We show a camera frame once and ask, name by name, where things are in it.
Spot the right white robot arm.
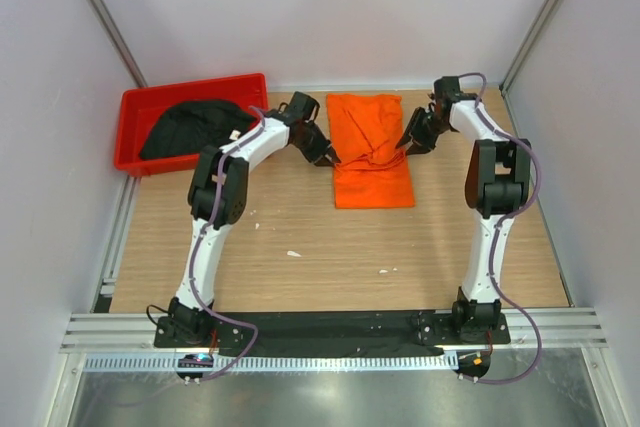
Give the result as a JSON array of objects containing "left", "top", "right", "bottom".
[{"left": 397, "top": 76, "right": 531, "bottom": 343}]

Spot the red plastic bin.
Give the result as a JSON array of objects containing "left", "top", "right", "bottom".
[{"left": 113, "top": 73, "right": 268, "bottom": 177}]

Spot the black t shirt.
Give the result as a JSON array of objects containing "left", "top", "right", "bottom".
[{"left": 139, "top": 99, "right": 257, "bottom": 161}]

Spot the slotted cable duct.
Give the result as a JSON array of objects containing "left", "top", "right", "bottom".
[{"left": 83, "top": 352, "right": 458, "bottom": 374}]

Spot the aluminium frame rail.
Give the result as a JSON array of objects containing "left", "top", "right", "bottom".
[{"left": 60, "top": 308, "right": 608, "bottom": 353}]

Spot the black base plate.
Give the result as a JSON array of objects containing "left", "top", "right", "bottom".
[{"left": 153, "top": 310, "right": 511, "bottom": 350}]

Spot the orange t shirt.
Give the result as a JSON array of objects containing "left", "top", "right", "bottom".
[{"left": 326, "top": 94, "right": 415, "bottom": 209}]

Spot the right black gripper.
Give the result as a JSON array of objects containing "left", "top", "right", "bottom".
[{"left": 397, "top": 107, "right": 453, "bottom": 156}]

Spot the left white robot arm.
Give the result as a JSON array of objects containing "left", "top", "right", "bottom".
[{"left": 154, "top": 91, "right": 339, "bottom": 347}]

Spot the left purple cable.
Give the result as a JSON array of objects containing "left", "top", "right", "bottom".
[{"left": 177, "top": 105, "right": 261, "bottom": 382}]

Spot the left corner aluminium post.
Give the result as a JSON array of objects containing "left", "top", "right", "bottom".
[{"left": 87, "top": 0, "right": 148, "bottom": 88}]

